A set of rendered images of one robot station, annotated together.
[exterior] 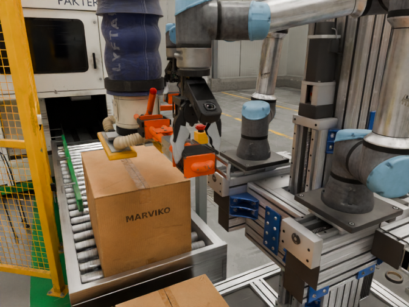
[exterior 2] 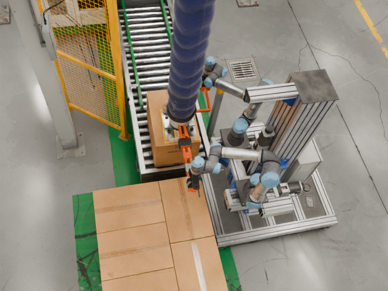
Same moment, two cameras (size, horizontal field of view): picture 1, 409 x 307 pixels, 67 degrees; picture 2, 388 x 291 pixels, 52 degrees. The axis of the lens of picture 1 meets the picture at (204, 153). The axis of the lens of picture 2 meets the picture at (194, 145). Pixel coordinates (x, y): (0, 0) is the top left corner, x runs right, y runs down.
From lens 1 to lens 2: 2.49 m
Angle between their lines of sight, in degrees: 41
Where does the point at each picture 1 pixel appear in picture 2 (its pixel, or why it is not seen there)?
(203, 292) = not seen: hidden behind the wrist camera
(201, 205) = (213, 118)
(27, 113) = (119, 70)
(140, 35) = (186, 107)
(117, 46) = (175, 107)
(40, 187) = (121, 99)
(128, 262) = (165, 163)
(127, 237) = (167, 156)
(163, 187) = not seen: hidden behind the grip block
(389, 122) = (254, 194)
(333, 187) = (245, 188)
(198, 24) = (197, 170)
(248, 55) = not seen: outside the picture
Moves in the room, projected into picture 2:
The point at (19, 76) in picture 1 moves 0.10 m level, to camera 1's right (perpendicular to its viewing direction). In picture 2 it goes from (118, 56) to (129, 59)
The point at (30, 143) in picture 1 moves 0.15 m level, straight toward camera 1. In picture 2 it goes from (119, 82) to (122, 94)
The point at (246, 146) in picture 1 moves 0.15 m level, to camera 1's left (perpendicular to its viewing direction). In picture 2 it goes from (231, 138) to (213, 134)
